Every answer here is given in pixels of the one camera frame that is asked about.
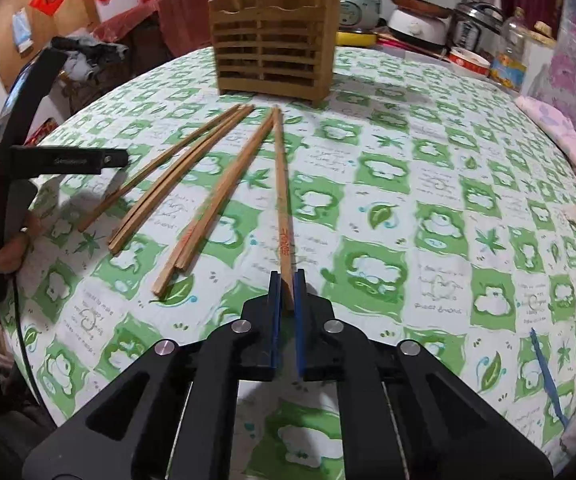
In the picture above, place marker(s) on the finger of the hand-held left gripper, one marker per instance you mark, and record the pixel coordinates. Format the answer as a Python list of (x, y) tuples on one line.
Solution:
[(110, 160)]

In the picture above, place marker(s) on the clear plastic oil bottle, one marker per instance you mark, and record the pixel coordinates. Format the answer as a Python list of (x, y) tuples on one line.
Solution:
[(509, 57)]

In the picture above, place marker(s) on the pink floral cloth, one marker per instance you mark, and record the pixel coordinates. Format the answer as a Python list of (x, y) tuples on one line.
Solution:
[(563, 135)]

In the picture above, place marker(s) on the pale green rice cooker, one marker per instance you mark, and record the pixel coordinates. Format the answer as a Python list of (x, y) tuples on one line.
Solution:
[(360, 5)]

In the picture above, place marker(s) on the pile of grey clothes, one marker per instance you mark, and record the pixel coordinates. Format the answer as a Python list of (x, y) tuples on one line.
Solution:
[(92, 55)]

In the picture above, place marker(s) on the wooden chair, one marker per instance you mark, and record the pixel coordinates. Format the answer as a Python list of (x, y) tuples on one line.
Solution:
[(97, 95)]

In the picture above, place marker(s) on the person's left hand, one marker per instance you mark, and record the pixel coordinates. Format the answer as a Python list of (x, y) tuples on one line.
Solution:
[(15, 255)]

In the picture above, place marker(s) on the wooden slatted chopstick holder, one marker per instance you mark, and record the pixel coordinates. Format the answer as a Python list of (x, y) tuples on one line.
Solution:
[(275, 45)]

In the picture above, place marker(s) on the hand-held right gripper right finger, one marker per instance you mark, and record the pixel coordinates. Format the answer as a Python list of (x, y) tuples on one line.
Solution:
[(299, 340)]

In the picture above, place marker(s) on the red gift box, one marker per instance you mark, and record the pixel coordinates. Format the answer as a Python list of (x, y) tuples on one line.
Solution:
[(41, 132)]

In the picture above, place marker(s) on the red and white bowl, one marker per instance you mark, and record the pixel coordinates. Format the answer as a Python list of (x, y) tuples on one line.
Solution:
[(469, 62)]

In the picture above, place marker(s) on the brown frying pan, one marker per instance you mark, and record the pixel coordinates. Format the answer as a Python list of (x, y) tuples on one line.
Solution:
[(418, 5)]

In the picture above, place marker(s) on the blue white wall calendar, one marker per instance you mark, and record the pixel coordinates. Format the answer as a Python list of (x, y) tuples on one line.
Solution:
[(22, 31)]

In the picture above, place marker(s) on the blue plastic strip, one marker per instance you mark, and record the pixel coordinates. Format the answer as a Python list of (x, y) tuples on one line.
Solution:
[(547, 375)]

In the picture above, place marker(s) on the red cloth covered table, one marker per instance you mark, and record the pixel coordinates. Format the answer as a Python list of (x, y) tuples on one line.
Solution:
[(177, 20)]

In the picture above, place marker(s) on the silver pressure cooker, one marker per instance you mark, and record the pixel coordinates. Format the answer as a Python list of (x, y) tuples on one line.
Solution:
[(473, 30)]

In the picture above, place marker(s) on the white electric cooker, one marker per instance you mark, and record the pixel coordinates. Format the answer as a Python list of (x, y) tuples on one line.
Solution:
[(418, 30)]

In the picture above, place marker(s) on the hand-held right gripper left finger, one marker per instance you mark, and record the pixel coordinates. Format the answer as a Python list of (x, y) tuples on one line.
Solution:
[(275, 330)]

